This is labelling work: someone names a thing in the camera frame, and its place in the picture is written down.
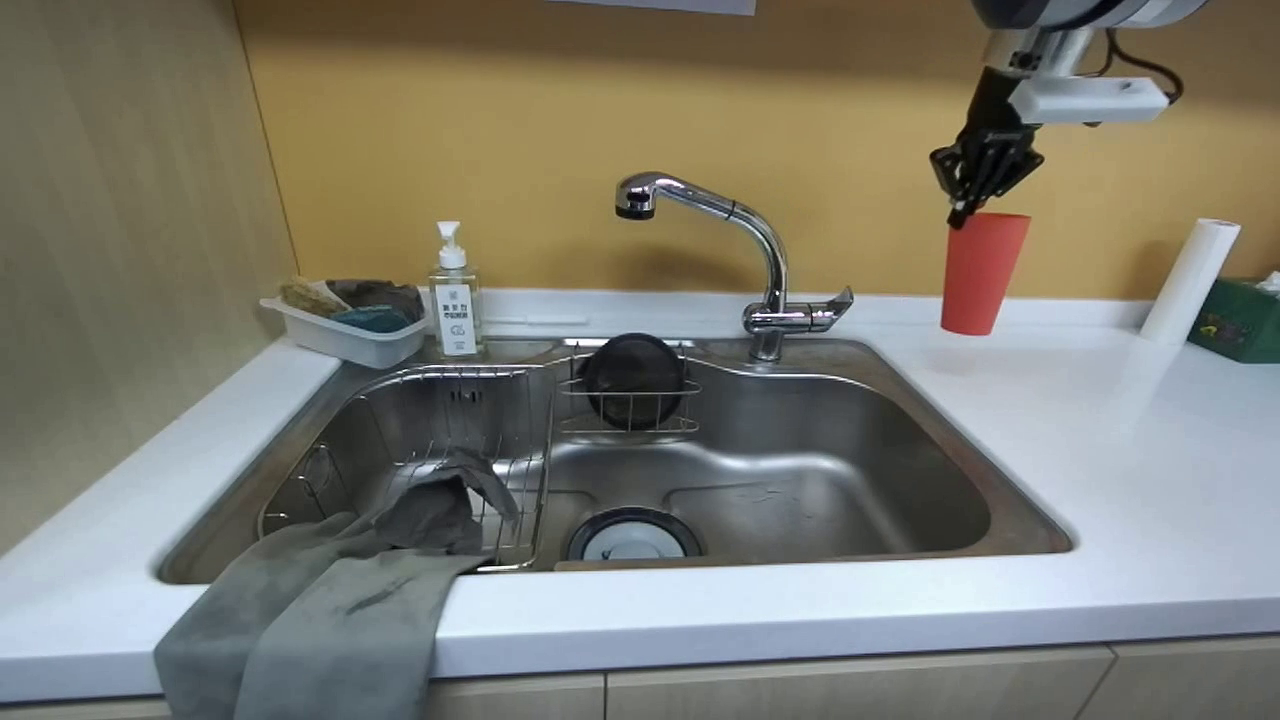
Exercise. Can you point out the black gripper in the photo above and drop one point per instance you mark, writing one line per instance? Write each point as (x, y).
(996, 122)

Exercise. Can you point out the pink plastic cup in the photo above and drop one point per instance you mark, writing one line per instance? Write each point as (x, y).
(982, 274)

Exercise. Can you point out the stainless steel sink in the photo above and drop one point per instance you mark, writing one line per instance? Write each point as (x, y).
(854, 455)

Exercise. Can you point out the black round sink strainer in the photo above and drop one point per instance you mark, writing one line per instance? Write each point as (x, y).
(637, 382)

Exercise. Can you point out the sink drain strainer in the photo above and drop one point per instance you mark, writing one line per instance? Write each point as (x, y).
(628, 539)

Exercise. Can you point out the chrome faucet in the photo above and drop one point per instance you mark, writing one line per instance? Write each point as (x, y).
(762, 241)

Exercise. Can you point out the white paper roll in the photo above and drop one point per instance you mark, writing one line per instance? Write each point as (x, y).
(1183, 300)

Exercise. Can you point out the green box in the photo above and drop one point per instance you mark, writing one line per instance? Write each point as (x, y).
(1241, 322)

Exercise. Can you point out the beige cabinet door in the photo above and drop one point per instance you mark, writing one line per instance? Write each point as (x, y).
(522, 697)
(1185, 681)
(854, 684)

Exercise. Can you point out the clear soap pump bottle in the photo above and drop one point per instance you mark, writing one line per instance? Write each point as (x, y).
(455, 300)

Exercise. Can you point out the dark scouring pad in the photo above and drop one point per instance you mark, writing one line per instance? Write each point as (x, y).
(381, 295)

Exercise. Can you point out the teal sponge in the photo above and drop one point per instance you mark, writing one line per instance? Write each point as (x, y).
(376, 318)

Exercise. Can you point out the white plastic sponge tray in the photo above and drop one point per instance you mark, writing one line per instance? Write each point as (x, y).
(341, 343)

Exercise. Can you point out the yellowish brush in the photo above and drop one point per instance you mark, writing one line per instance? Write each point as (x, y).
(315, 298)

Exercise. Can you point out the grey dish cloth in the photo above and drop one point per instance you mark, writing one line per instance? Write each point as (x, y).
(322, 625)

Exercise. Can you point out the white paper on wall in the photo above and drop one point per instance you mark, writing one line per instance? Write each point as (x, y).
(666, 4)

